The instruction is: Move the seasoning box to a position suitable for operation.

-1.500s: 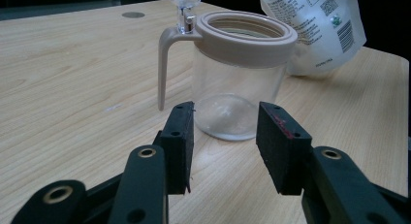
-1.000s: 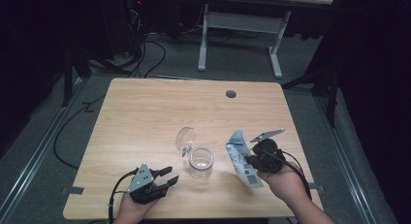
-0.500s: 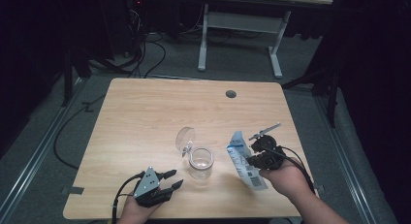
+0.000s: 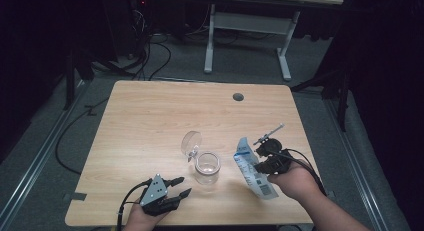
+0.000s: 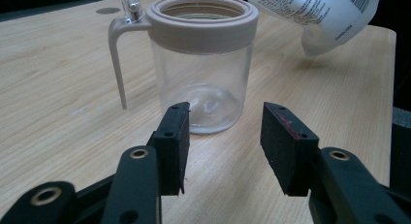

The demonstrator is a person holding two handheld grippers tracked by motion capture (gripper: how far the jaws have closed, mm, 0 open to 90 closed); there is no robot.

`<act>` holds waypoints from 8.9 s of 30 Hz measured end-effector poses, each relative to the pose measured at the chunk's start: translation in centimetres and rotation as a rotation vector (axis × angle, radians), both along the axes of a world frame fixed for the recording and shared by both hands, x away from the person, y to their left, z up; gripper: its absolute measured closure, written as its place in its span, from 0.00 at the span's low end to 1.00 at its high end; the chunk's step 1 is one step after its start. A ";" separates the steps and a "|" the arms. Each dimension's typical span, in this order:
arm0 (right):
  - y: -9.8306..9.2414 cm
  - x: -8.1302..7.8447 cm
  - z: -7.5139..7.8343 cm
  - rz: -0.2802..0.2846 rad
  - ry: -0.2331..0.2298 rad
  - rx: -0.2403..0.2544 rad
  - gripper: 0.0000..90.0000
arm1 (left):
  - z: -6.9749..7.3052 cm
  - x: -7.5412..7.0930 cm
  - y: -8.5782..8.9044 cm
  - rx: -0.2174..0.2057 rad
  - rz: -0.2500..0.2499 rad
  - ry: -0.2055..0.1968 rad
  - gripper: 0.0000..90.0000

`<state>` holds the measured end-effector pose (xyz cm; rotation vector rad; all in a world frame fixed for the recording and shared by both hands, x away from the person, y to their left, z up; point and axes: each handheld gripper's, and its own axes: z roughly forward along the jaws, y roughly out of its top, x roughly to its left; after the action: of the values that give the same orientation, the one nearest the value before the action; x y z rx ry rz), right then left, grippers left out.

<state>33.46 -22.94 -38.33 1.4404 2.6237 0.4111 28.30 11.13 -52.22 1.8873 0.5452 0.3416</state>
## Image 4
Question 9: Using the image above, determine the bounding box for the bundle of black cables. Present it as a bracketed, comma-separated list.
[126, 0, 173, 81]

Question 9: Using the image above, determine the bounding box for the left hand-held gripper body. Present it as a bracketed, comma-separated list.
[139, 173, 181, 217]

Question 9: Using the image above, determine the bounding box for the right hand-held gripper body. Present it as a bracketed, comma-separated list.
[253, 123, 294, 175]

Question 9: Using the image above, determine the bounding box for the clear glass jar with lid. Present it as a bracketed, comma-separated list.
[180, 130, 222, 186]

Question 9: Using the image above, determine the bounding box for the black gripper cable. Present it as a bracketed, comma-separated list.
[115, 178, 153, 231]
[266, 148, 328, 197]

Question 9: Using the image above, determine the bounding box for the grey metal floor rail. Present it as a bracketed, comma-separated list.
[324, 97, 390, 231]
[0, 80, 91, 225]

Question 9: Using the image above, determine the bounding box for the black metal stand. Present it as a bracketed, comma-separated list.
[63, 47, 118, 111]
[290, 67, 351, 132]

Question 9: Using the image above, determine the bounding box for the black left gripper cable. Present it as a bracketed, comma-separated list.
[115, 178, 153, 231]

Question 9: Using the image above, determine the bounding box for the dark device with red light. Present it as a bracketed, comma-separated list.
[128, 0, 151, 35]

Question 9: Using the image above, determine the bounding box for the person's right hand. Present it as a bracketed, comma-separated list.
[267, 159, 323, 203]

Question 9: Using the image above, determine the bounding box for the white and blue pouch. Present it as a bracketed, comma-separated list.
[233, 136, 280, 201]

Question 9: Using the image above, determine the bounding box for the white metal frame desk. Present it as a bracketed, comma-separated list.
[203, 0, 344, 81]

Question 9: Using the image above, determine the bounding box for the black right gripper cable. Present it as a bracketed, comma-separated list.
[266, 148, 328, 197]

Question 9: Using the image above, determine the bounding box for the person's left hand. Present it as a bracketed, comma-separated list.
[126, 204, 169, 230]

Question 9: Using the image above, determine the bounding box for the black floor cable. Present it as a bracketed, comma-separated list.
[54, 97, 111, 175]

